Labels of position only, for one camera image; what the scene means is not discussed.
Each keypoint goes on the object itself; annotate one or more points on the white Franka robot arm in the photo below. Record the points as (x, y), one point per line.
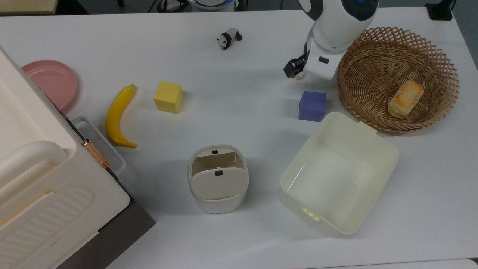
(338, 26)

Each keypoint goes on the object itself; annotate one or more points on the copper latch on cream box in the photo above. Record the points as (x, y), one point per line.
(96, 154)

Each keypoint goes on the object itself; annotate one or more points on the golden bread piece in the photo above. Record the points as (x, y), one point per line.
(406, 99)

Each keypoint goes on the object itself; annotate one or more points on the purple cube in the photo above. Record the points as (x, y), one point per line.
(312, 106)

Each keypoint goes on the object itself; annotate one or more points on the pink plate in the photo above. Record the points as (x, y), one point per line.
(52, 82)

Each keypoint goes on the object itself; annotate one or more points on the beige trash can with lid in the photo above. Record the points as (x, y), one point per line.
(218, 186)

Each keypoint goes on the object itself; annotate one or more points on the tan wooden desk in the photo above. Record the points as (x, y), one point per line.
(26, 5)

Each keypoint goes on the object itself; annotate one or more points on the yellow cube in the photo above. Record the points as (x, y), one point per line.
(168, 97)

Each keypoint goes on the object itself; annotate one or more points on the woven wicker basket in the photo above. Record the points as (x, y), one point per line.
(366, 93)

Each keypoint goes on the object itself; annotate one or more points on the cream rectangular plastic bin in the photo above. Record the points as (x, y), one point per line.
(336, 179)

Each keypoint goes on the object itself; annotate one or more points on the panda toy figure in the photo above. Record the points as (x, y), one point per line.
(227, 37)

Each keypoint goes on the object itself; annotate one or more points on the yellow banana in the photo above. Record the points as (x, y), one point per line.
(114, 119)

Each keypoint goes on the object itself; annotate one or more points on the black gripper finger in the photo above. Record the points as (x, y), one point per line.
(294, 67)

